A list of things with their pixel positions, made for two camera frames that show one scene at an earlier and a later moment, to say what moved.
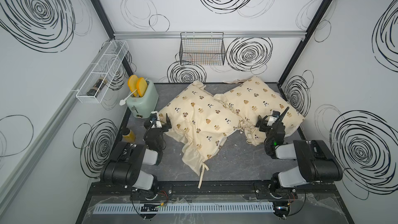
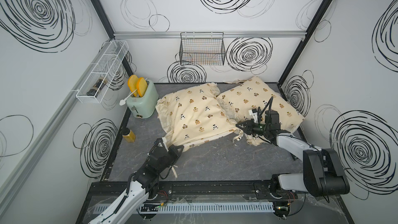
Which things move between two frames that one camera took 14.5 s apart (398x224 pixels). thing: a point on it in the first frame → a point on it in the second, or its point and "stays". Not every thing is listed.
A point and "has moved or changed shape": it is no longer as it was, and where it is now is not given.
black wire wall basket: [202, 48] stays
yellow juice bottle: [128, 135] stays
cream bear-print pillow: [253, 97] stays
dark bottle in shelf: [97, 87] stays
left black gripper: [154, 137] → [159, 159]
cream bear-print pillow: [202, 122] has moved or changed shape
